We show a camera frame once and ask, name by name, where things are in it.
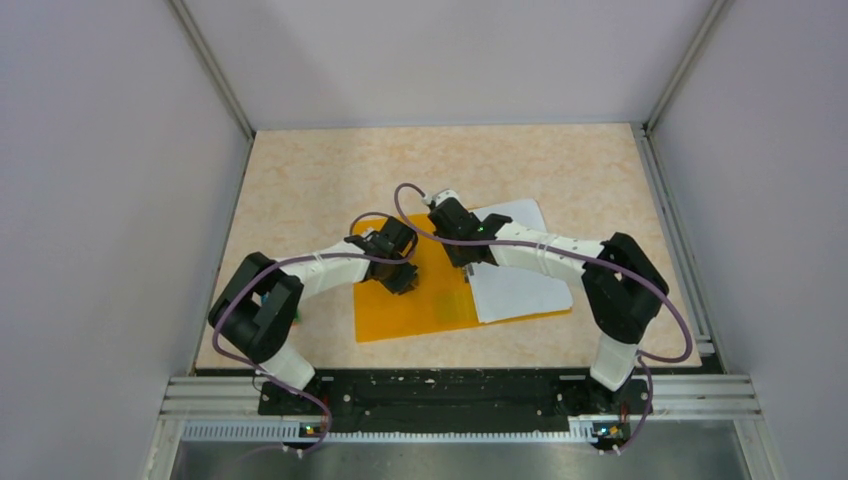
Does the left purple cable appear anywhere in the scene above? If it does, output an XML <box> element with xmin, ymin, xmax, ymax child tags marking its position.
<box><xmin>210</xmin><ymin>211</ymin><xmax>420</xmax><ymax>457</ymax></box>

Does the white slotted cable duct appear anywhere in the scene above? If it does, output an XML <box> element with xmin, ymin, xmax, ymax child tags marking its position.
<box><xmin>181</xmin><ymin>420</ymin><xmax>597</xmax><ymax>444</ymax></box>

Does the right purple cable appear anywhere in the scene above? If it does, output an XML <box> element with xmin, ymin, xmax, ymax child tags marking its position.
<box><xmin>394</xmin><ymin>182</ymin><xmax>695</xmax><ymax>457</ymax></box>

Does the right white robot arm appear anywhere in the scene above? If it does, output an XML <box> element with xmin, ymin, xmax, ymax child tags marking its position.
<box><xmin>422</xmin><ymin>190</ymin><xmax>669</xmax><ymax>412</ymax></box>

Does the purple cable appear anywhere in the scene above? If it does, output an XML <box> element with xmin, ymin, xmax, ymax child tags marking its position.
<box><xmin>394</xmin><ymin>182</ymin><xmax>695</xmax><ymax>457</ymax></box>
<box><xmin>210</xmin><ymin>211</ymin><xmax>420</xmax><ymax>457</ymax></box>

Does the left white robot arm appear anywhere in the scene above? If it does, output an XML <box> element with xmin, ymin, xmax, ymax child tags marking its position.
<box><xmin>207</xmin><ymin>217</ymin><xmax>418</xmax><ymax>414</ymax></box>

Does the orange plastic folder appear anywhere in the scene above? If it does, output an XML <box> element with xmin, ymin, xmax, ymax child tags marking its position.
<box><xmin>353</xmin><ymin>238</ymin><xmax>573</xmax><ymax>343</ymax></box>

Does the white paper sheet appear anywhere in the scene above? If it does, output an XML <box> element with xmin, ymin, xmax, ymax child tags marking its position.
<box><xmin>469</xmin><ymin>199</ymin><xmax>573</xmax><ymax>324</ymax></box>

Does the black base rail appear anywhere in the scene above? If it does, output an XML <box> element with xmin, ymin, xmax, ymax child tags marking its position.
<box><xmin>258</xmin><ymin>368</ymin><xmax>649</xmax><ymax>433</ymax></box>

